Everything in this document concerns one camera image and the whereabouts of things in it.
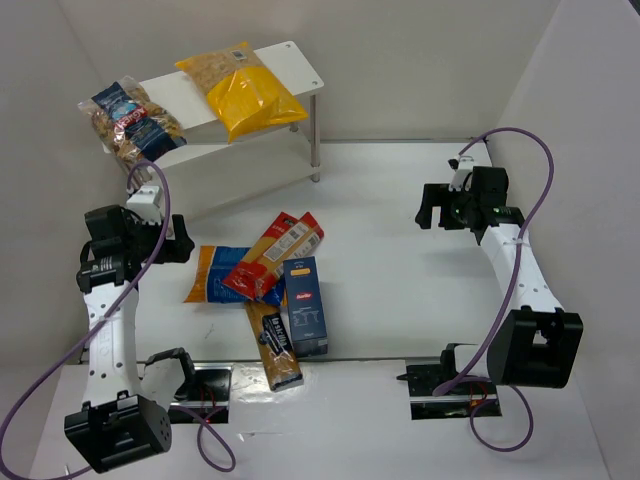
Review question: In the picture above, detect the blue orange pasta bag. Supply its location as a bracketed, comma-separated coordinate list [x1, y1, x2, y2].
[182, 244, 287, 307]

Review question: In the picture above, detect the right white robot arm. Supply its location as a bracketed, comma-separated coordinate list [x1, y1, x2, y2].
[415, 156, 583, 395]

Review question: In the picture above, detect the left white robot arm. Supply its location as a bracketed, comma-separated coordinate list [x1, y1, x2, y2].
[64, 205, 195, 473]

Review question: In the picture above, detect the white two-tier metal shelf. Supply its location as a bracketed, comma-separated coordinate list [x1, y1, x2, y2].
[141, 41, 324, 220]

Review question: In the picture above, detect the yellow macaroni pasta bag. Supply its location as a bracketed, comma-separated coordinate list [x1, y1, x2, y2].
[175, 42, 308, 142]

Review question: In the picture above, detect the red spaghetti pack front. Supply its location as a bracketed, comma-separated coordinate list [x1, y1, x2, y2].
[222, 212, 298, 300]

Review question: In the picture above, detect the clear fusilli bag blue label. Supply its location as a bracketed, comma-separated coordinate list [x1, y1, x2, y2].
[78, 76, 187, 168]

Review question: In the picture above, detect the red spaghetti pack barcode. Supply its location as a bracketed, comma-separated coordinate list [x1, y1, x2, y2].
[256, 212, 324, 298]

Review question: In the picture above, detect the dark blue Barilla box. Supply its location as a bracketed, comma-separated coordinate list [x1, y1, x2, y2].
[283, 257, 328, 358]

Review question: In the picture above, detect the black label spaghetti pack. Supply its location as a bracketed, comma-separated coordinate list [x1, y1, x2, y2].
[244, 301, 303, 392]

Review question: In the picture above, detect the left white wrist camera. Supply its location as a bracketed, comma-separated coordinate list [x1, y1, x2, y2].
[126, 185, 164, 225]

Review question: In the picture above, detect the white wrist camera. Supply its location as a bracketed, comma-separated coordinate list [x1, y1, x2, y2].
[126, 185, 164, 225]
[448, 155, 475, 192]

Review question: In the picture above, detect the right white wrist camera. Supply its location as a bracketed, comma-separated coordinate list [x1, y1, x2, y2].
[448, 155, 475, 192]

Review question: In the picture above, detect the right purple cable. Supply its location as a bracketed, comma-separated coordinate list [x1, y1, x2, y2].
[432, 126, 556, 453]

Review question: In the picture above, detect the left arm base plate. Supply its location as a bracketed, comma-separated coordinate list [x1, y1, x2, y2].
[169, 362, 233, 425]

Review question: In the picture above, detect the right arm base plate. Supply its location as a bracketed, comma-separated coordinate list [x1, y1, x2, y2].
[396, 363, 502, 421]

